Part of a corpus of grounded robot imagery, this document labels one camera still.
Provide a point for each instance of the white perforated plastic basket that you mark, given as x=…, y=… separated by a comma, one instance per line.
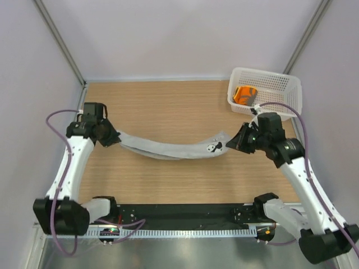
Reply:
x=271, y=87

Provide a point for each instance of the right aluminium frame post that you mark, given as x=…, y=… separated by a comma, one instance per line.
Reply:
x=307, y=34

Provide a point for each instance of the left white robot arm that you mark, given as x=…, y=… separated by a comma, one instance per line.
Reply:
x=59, y=212

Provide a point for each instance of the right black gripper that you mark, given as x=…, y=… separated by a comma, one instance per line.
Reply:
x=238, y=142

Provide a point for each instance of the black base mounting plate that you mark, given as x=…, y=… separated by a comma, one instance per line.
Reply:
x=226, y=216

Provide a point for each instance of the grey cloth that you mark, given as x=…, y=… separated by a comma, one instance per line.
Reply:
x=212, y=147

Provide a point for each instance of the white slotted cable duct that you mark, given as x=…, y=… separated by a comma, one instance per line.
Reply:
x=102, y=232

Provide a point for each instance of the aluminium frame post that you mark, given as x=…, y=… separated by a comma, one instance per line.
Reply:
x=307, y=34
x=44, y=13

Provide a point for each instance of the orange grey giraffe towel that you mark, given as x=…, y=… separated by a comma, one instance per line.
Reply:
x=245, y=95

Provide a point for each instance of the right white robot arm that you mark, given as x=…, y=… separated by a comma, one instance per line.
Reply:
x=323, y=233

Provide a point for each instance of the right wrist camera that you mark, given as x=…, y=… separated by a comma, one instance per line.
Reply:
x=254, y=123

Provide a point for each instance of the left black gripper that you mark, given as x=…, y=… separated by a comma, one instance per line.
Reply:
x=113, y=138

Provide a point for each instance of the left aluminium frame post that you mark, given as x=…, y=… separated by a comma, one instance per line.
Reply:
x=44, y=13

